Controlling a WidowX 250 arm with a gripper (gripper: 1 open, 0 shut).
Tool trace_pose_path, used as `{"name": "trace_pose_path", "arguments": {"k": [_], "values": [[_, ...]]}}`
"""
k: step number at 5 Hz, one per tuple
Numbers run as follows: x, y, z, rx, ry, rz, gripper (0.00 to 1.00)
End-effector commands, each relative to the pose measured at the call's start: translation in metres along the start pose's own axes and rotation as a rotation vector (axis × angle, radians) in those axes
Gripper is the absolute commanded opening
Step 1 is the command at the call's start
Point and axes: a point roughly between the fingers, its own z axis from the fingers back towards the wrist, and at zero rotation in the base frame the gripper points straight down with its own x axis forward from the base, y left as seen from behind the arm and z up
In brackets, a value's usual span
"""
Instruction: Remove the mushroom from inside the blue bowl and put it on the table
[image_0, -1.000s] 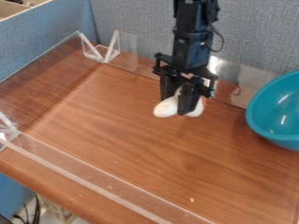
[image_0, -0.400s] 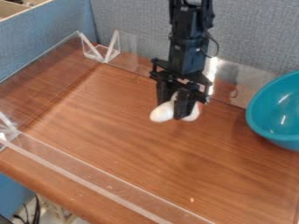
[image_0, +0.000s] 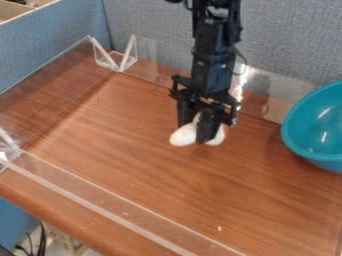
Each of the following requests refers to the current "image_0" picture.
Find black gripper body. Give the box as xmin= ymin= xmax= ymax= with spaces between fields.
xmin=170 ymin=74 xmax=241 ymax=126

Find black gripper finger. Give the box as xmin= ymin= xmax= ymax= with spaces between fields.
xmin=178 ymin=99 xmax=199 ymax=127
xmin=196 ymin=108 xmax=224 ymax=144

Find white plush mushroom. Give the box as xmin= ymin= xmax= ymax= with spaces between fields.
xmin=170 ymin=114 xmax=226 ymax=147

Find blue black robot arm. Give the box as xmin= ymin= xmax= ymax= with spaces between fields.
xmin=166 ymin=0 xmax=242 ymax=147

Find blue plastic bowl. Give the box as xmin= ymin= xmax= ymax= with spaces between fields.
xmin=281 ymin=80 xmax=342 ymax=174

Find clear acrylic back barrier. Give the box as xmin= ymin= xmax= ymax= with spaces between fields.
xmin=124 ymin=35 xmax=318 ymax=123

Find clear acrylic barrier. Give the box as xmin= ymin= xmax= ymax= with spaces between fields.
xmin=0 ymin=36 xmax=96 ymax=148
xmin=124 ymin=35 xmax=318 ymax=123
xmin=0 ymin=150 xmax=246 ymax=256

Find clear acrylic front barrier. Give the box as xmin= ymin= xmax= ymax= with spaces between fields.
xmin=0 ymin=150 xmax=246 ymax=256

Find clear acrylic left barrier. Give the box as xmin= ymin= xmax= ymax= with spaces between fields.
xmin=0 ymin=36 xmax=96 ymax=148

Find blue partition with wooden top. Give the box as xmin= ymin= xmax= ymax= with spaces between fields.
xmin=0 ymin=0 xmax=111 ymax=93

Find clear acrylic corner bracket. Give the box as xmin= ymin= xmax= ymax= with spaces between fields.
xmin=90 ymin=35 xmax=139 ymax=72

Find black cables under table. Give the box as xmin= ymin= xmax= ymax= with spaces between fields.
xmin=0 ymin=222 xmax=49 ymax=256

